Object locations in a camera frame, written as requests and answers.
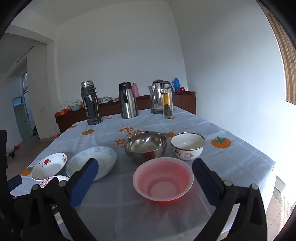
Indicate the teal bowl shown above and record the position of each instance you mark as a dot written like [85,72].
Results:
[75,108]

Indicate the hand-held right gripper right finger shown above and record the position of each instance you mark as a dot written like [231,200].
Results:
[205,183]

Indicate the pink flower white plate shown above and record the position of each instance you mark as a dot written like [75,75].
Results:
[47,181]

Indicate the stainless steel bowl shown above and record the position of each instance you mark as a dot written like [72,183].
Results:
[143,141]

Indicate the orange box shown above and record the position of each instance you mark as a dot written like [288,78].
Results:
[62,113]

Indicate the white mesh food cover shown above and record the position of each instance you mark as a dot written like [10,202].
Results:
[69,103]

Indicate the persimmon print tablecloth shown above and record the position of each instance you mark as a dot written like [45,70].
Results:
[115,208]

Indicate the pink thermos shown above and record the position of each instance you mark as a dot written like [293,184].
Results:
[135,90]

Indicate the fluorescent tube light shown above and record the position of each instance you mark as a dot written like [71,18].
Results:
[25,54]

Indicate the steel electric kettle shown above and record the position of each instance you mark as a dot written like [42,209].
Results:
[157,97]

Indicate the dark wooden sideboard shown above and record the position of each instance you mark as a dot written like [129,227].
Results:
[108,109]

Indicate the white enamel bowl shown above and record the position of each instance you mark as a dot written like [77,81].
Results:
[187,141]

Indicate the red plastic bag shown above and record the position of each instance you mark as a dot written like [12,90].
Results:
[56,136]

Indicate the glass tea bottle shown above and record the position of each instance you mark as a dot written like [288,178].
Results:
[167,102]

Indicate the pink plastic bowl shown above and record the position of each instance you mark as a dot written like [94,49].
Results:
[161,176]

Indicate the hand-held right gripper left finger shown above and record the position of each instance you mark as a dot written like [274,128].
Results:
[85,183]

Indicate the blue patterned white plate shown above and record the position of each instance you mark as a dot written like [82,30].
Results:
[92,151]

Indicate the green door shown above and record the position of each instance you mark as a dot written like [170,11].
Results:
[22,122]

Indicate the clutter on sideboard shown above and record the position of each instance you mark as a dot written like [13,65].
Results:
[107,99]

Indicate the red flower white plate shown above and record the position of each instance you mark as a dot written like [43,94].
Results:
[50,166]

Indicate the barred window above door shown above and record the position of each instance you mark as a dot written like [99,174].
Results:
[25,82]

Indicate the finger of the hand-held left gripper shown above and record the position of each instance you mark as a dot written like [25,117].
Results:
[15,183]

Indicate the grey steel thermos flask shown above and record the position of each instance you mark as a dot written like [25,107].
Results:
[91,106]

